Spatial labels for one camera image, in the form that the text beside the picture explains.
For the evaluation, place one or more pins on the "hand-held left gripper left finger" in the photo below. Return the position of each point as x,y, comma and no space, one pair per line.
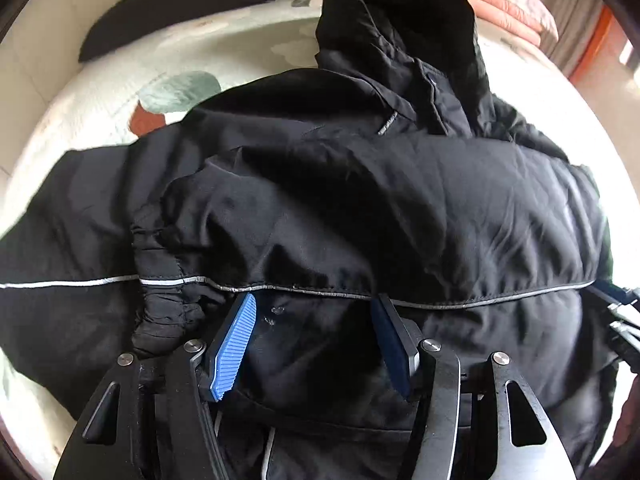
232,352

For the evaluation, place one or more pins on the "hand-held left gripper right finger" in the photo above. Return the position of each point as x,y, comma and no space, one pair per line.
392,355

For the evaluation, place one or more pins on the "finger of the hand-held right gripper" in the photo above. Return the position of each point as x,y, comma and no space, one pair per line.
612,292

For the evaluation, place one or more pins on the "black hooded jacket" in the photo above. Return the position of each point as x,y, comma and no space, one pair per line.
350,210

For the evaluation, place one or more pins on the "person's right forearm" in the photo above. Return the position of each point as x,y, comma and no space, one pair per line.
629,415

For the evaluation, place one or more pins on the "grey curtain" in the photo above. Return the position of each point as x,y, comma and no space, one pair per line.
575,20

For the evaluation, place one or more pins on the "floral quilted bedspread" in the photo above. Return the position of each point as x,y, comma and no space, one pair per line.
100,100

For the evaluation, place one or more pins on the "pink folded quilt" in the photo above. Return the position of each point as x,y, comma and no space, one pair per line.
505,10

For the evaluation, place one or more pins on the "black folded cloth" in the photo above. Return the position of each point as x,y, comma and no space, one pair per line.
190,5

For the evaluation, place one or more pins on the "orange window frame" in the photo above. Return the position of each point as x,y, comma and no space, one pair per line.
597,47

